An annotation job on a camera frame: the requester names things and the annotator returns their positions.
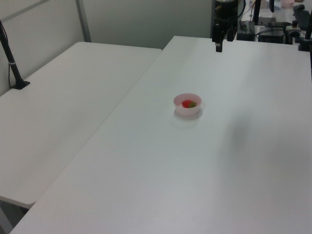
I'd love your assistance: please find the dark robot gripper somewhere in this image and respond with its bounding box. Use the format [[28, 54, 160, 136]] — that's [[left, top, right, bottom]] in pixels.
[[212, 0, 238, 53]]

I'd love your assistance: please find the red strawberry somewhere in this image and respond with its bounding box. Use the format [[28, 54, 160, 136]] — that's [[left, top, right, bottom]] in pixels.
[[182, 99, 198, 109]]

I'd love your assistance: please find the pink plastic bowl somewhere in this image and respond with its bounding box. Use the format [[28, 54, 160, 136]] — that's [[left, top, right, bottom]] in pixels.
[[173, 93, 203, 117]]

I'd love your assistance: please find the black equipment box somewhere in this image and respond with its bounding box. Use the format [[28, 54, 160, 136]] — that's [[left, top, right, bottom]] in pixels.
[[237, 20, 256, 41]]

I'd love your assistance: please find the black upright pole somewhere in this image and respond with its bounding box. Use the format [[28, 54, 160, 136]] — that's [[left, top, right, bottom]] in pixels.
[[253, 0, 262, 25]]

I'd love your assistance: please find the white side table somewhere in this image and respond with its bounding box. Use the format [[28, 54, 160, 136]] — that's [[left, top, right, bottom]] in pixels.
[[0, 41, 163, 210]]

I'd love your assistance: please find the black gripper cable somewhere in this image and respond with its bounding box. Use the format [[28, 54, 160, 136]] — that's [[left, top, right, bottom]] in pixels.
[[234, 0, 247, 21]]

